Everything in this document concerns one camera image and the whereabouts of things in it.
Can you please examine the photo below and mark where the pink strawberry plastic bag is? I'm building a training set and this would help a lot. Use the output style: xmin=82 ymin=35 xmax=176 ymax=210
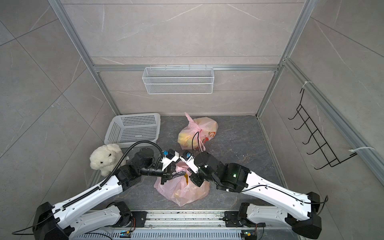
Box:
xmin=154 ymin=162 xmax=210 ymax=207

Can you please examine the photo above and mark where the pink plastic bag front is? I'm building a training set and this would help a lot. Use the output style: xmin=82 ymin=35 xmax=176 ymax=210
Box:
xmin=178 ymin=113 xmax=218 ymax=151

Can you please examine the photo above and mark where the orange yellow banana bunch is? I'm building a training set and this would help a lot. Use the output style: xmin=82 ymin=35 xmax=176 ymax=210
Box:
xmin=184 ymin=174 xmax=189 ymax=185

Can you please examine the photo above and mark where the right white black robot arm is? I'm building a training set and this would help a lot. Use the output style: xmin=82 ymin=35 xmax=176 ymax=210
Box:
xmin=181 ymin=150 xmax=327 ymax=240

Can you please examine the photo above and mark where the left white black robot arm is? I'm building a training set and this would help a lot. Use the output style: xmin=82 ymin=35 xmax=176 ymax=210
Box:
xmin=29 ymin=141 xmax=193 ymax=240

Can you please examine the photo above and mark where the white plastic basket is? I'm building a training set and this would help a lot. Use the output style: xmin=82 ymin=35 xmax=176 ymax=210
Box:
xmin=104 ymin=113 xmax=161 ymax=149

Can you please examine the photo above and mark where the white plush toy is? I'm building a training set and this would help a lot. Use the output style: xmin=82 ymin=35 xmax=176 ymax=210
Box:
xmin=90 ymin=144 xmax=123 ymax=177

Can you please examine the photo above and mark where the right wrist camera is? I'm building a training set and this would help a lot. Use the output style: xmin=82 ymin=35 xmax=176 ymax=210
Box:
xmin=180 ymin=150 xmax=199 ymax=174

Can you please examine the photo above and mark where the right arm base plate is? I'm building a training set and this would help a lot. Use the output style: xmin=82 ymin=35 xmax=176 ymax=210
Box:
xmin=221 ymin=211 xmax=266 ymax=228

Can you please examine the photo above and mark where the aluminium mounting rail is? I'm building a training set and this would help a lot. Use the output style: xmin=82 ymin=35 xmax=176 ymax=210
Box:
xmin=77 ymin=210 xmax=302 ymax=240

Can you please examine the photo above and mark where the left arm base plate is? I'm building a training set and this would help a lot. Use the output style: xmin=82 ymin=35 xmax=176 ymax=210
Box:
xmin=111 ymin=211 xmax=147 ymax=228

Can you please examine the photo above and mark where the white wire mesh shelf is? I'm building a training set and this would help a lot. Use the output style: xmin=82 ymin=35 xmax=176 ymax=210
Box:
xmin=142 ymin=67 xmax=215 ymax=95

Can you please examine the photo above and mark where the black wire hook rack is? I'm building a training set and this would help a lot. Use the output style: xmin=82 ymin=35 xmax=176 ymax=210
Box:
xmin=288 ymin=89 xmax=358 ymax=170

